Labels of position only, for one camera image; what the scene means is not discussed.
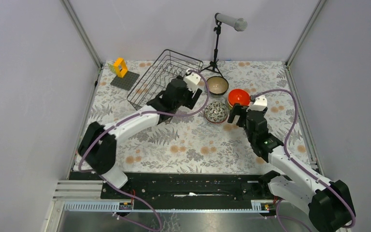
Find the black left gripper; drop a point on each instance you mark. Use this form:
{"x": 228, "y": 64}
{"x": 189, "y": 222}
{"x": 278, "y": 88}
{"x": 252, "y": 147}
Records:
{"x": 190, "y": 103}

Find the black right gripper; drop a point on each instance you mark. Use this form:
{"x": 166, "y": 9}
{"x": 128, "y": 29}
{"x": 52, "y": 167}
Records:
{"x": 237, "y": 110}

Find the solid orange bowl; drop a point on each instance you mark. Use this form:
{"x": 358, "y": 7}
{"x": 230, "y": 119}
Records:
{"x": 239, "y": 96}

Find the black wire dish rack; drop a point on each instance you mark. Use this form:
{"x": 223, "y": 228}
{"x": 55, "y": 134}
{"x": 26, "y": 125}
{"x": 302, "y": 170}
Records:
{"x": 169, "y": 65}

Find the dark teal bowl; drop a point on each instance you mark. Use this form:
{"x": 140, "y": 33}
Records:
{"x": 217, "y": 85}

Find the pink patterned bowl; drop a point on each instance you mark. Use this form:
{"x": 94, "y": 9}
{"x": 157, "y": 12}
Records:
{"x": 216, "y": 112}

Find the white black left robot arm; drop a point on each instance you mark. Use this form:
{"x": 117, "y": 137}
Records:
{"x": 99, "y": 144}

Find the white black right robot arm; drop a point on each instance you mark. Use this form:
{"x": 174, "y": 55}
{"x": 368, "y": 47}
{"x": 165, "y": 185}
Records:
{"x": 328, "y": 204}

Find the black microphone tripod stand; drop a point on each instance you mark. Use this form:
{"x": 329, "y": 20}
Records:
{"x": 213, "y": 66}

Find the dark grey building baseplate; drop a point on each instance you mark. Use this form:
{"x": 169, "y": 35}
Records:
{"x": 126, "y": 82}

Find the orange toy block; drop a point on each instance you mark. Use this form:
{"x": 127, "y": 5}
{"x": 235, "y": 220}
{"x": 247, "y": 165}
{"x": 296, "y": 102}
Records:
{"x": 120, "y": 68}

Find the yellow-green small grid plate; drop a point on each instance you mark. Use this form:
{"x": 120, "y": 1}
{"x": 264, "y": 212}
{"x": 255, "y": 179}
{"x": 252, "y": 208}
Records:
{"x": 112, "y": 68}

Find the grey microphone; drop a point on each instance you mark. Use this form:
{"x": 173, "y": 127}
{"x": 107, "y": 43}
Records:
{"x": 239, "y": 24}

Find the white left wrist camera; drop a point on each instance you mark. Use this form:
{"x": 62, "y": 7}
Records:
{"x": 192, "y": 80}

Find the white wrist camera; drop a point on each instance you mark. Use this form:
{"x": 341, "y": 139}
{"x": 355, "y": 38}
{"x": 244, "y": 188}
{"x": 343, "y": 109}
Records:
{"x": 192, "y": 80}
{"x": 260, "y": 103}

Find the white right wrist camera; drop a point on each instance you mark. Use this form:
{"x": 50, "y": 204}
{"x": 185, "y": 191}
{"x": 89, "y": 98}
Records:
{"x": 260, "y": 103}

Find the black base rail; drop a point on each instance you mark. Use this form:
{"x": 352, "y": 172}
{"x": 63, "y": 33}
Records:
{"x": 198, "y": 191}

